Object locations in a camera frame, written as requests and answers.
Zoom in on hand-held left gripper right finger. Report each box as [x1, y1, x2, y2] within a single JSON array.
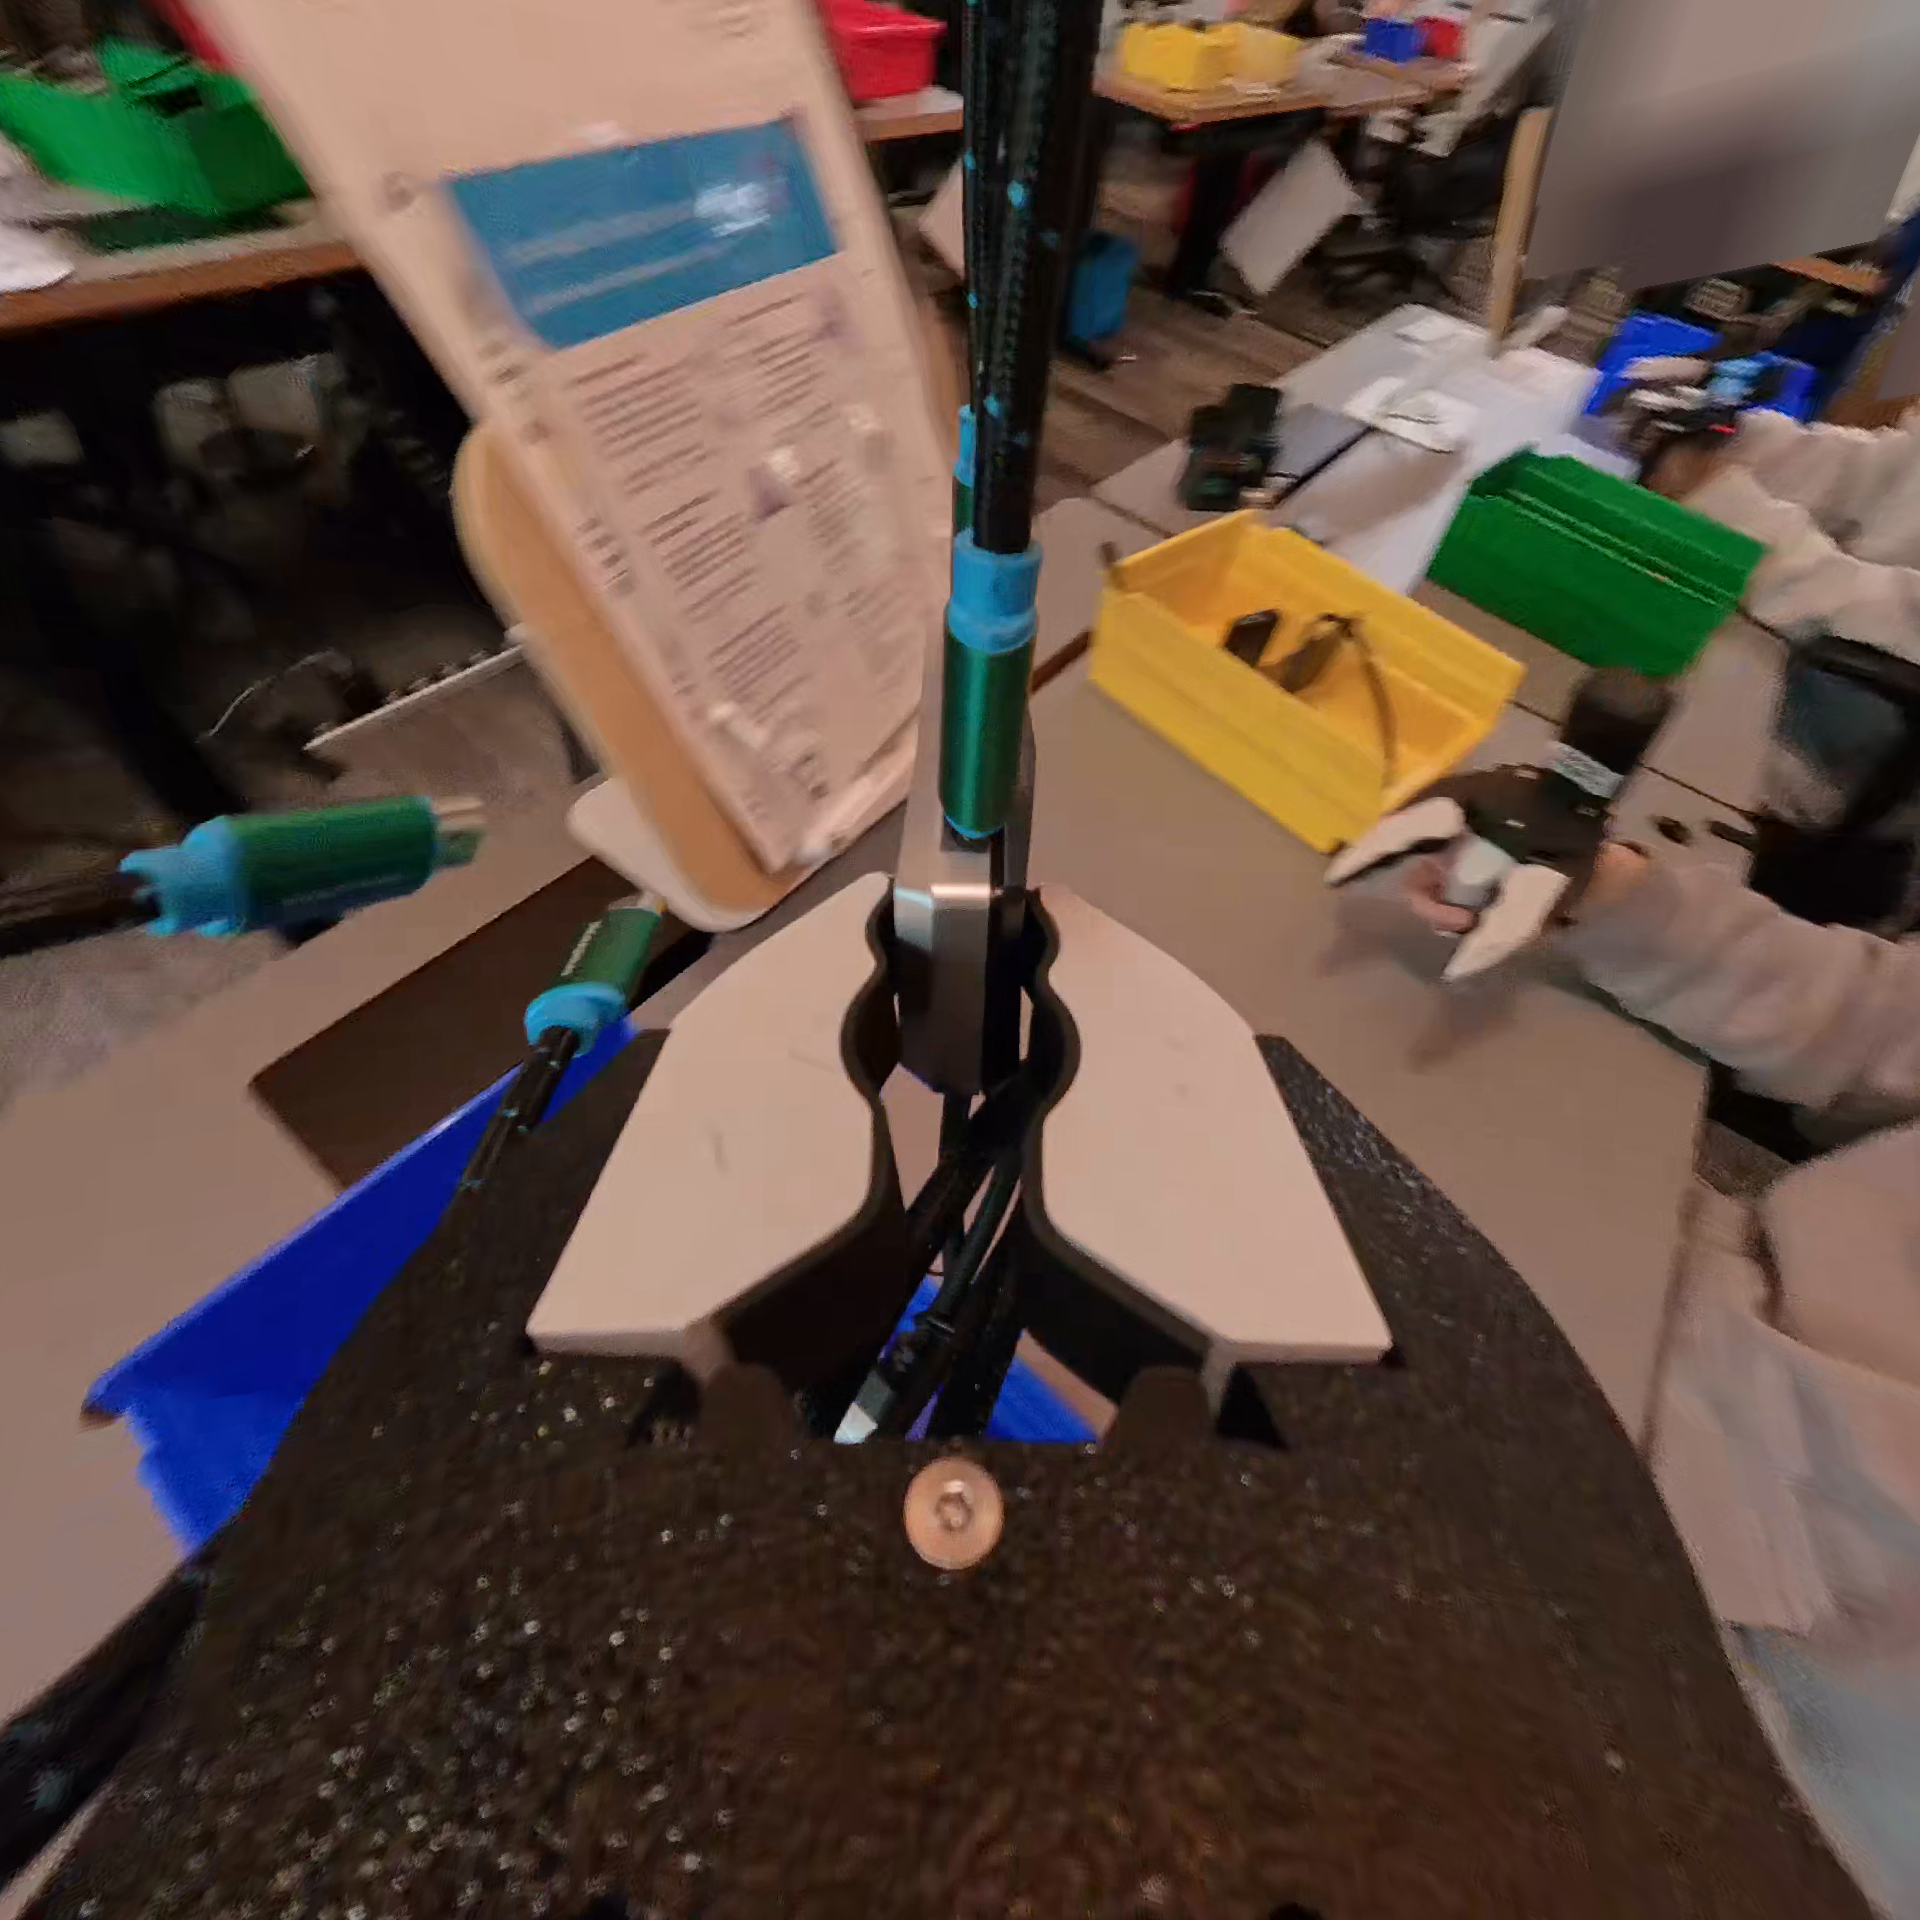
[[1028, 882, 1397, 1378]]

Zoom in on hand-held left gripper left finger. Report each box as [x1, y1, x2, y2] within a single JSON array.
[[524, 873, 906, 1378]]

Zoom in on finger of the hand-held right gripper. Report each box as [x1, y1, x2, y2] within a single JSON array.
[[1440, 866, 1573, 987], [1322, 798, 1469, 887]]

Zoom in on black usb hub cable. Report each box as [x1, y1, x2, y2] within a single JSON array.
[[838, 1052, 1052, 1446]]

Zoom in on black cable with green plug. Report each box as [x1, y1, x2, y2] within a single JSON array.
[[940, 0, 1102, 843], [450, 892, 670, 1202], [0, 793, 488, 965]]

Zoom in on blue plastic bin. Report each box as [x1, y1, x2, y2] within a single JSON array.
[[1589, 315, 1819, 424], [82, 1020, 1098, 1556]]

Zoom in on person's right forearm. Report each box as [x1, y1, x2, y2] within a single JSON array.
[[1561, 845, 1920, 1114]]

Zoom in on person's right hand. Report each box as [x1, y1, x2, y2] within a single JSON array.
[[1406, 843, 1640, 935]]

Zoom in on yellow plastic bin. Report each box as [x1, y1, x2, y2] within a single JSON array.
[[1088, 510, 1526, 852], [1118, 19, 1303, 87]]

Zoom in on green plastic bin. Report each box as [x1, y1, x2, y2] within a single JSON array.
[[1422, 451, 1768, 679], [0, 43, 314, 253]]

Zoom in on dark table mat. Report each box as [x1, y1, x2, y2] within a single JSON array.
[[250, 859, 707, 1151]]

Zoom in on loose white papers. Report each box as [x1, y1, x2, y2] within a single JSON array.
[[1318, 306, 1593, 453]]

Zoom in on white power strip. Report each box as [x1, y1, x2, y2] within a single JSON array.
[[306, 646, 535, 750]]

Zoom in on person's pale jacket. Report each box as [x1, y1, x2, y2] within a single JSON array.
[[1643, 1116, 1920, 1920]]

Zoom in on wooden document stand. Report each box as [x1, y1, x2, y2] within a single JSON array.
[[450, 427, 964, 935]]

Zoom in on blue cylindrical container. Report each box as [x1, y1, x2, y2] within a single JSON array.
[[1072, 231, 1144, 366]]

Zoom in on white leaning panel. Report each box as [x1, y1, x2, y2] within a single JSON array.
[[1221, 140, 1368, 296]]

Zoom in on instruction sheet with blue banner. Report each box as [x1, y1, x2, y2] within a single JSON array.
[[381, 112, 940, 874]]

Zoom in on red plastic bin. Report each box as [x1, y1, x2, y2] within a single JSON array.
[[817, 0, 948, 101]]

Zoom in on black cord bundle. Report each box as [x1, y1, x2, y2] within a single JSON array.
[[1217, 604, 1403, 789]]

